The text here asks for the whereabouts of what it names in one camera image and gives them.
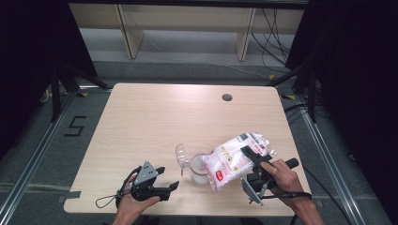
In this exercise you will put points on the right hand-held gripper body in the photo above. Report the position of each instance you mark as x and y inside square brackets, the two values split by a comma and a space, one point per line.
[256, 182]

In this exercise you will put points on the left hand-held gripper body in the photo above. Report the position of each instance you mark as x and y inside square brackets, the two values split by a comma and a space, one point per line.
[144, 187]

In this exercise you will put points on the red and white spouted pouch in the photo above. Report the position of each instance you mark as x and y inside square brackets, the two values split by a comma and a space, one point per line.
[228, 159]

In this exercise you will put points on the clear jar with flip lid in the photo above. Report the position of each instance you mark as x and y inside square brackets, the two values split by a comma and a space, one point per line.
[197, 175]

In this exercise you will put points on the person's left hand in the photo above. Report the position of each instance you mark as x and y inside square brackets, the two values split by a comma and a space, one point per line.
[129, 211]

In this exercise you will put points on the person's right hand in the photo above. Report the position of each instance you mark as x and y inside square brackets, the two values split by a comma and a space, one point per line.
[287, 184]

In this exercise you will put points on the dark grey tape strip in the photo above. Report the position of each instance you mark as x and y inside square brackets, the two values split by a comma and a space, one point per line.
[71, 195]

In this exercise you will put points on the black metal stand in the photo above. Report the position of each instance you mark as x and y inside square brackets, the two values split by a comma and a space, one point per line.
[311, 93]
[55, 93]

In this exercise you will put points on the dark curtain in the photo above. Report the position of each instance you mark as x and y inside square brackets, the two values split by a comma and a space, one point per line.
[359, 78]
[28, 47]

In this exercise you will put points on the beige wooden shelf unit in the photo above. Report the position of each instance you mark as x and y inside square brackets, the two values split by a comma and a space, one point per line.
[187, 15]

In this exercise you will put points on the metal floor rail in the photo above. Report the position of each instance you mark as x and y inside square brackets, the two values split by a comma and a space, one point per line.
[34, 159]
[331, 168]

